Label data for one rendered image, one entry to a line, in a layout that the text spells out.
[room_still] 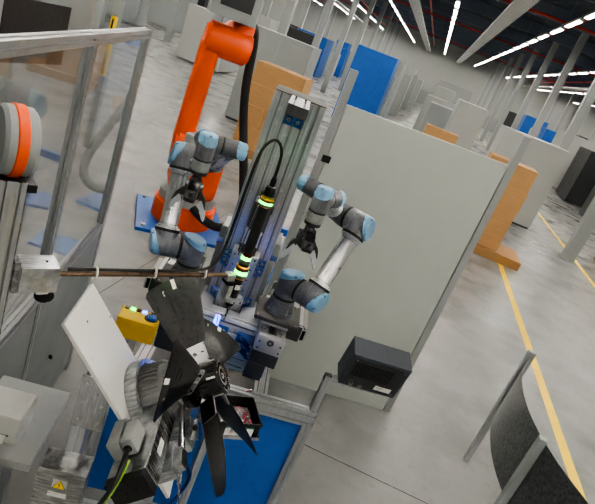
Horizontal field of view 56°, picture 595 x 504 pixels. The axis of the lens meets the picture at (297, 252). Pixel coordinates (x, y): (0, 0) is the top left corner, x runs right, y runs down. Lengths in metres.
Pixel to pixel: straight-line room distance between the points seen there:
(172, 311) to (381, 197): 2.09
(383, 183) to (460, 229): 0.62
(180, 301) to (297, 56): 10.74
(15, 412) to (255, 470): 1.20
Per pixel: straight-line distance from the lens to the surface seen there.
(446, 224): 3.80
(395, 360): 2.40
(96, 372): 1.77
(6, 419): 1.99
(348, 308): 3.93
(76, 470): 2.03
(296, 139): 2.67
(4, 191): 1.39
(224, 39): 5.72
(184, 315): 1.87
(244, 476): 2.80
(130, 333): 2.35
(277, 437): 2.64
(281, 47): 12.47
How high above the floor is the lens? 2.30
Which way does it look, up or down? 21 degrees down
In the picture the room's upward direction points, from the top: 21 degrees clockwise
